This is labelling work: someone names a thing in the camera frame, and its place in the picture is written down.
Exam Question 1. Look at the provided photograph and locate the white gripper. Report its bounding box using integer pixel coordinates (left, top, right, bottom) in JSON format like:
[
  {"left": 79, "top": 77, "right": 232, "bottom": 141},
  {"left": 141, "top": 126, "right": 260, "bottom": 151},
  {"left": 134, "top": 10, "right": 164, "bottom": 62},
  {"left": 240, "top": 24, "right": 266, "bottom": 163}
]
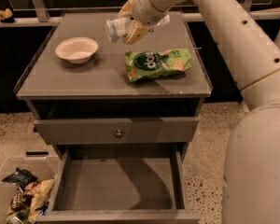
[{"left": 118, "top": 0, "right": 168, "bottom": 45}]

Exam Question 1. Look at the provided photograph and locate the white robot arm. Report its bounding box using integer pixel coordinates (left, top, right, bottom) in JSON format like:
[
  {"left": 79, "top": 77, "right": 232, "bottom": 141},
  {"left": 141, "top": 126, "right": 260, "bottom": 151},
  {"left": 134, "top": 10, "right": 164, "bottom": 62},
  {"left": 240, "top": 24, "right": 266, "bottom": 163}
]
[{"left": 119, "top": 0, "right": 280, "bottom": 224}]

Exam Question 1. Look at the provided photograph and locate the grey drawer cabinet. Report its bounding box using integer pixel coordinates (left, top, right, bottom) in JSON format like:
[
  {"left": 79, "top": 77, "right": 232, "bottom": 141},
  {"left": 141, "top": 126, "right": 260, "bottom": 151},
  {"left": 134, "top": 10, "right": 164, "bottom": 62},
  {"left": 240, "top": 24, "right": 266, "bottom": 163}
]
[{"left": 14, "top": 10, "right": 214, "bottom": 224}]

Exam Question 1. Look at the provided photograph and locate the round metal drawer knob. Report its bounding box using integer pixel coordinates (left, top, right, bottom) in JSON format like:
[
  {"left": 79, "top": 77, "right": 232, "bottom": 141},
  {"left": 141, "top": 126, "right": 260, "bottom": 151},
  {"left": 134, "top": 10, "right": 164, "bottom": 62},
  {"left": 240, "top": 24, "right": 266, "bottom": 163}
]
[{"left": 115, "top": 130, "right": 124, "bottom": 138}]

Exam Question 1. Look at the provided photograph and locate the grey top drawer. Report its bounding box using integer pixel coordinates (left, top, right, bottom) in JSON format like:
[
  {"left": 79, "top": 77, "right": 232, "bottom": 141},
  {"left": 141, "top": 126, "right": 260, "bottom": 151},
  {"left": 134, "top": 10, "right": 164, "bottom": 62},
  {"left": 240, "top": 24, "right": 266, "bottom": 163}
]
[{"left": 35, "top": 118, "right": 199, "bottom": 145}]

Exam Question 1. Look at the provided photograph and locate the open grey middle drawer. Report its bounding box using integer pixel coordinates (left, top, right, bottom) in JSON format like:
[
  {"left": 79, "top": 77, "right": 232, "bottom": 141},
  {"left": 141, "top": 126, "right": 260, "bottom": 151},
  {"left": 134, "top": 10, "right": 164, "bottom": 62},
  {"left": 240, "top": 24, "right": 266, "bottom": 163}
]
[{"left": 36, "top": 148, "right": 200, "bottom": 224}]

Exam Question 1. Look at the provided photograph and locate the white paper bowl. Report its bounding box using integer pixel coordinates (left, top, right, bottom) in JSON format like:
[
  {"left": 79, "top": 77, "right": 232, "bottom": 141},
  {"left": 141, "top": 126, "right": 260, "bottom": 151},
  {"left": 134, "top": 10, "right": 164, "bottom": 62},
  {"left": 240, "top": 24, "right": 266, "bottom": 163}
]
[{"left": 55, "top": 37, "right": 98, "bottom": 64}]

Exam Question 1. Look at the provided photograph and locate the yellow object on ledge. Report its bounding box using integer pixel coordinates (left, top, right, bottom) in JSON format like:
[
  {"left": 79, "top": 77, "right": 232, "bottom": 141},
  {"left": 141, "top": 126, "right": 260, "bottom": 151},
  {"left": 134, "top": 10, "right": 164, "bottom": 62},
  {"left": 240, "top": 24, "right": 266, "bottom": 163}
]
[{"left": 0, "top": 8, "right": 15, "bottom": 23}]

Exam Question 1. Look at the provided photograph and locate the dark blue chip bag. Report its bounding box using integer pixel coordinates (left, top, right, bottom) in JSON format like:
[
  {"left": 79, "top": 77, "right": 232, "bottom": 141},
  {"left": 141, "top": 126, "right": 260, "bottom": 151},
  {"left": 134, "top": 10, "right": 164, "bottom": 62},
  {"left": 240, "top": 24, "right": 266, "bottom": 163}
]
[{"left": 2, "top": 167, "right": 38, "bottom": 190}]

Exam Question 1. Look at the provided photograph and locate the tan snack bag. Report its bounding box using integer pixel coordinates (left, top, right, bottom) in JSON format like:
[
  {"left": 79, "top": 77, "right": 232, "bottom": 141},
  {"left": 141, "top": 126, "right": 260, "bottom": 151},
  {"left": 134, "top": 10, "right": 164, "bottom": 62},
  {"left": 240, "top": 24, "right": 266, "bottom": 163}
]
[{"left": 24, "top": 179, "right": 54, "bottom": 222}]

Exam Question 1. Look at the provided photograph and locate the brown snack bag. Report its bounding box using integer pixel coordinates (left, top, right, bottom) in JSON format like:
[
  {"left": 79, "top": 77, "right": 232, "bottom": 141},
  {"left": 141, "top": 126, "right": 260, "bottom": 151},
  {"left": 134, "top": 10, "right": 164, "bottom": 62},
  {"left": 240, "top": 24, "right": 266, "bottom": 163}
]
[{"left": 7, "top": 190, "right": 32, "bottom": 215}]

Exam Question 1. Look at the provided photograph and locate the clear plastic bin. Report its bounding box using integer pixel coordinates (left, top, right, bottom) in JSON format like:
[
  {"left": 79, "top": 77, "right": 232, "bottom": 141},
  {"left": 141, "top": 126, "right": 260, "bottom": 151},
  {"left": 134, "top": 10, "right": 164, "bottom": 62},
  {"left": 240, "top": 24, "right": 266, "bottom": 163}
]
[{"left": 0, "top": 157, "right": 60, "bottom": 224}]

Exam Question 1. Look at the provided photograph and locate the green snack bag in bin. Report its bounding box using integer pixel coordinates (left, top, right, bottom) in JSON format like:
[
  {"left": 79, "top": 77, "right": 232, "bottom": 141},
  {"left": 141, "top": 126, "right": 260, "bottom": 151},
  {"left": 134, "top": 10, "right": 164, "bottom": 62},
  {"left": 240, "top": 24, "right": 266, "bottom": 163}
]
[{"left": 6, "top": 208, "right": 31, "bottom": 224}]

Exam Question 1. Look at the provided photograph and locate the metal railing frame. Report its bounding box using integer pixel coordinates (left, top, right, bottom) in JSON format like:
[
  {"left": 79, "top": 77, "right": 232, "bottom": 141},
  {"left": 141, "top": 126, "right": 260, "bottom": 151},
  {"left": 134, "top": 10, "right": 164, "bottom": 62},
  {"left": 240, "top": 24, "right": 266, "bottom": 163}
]
[{"left": 0, "top": 0, "right": 280, "bottom": 29}]

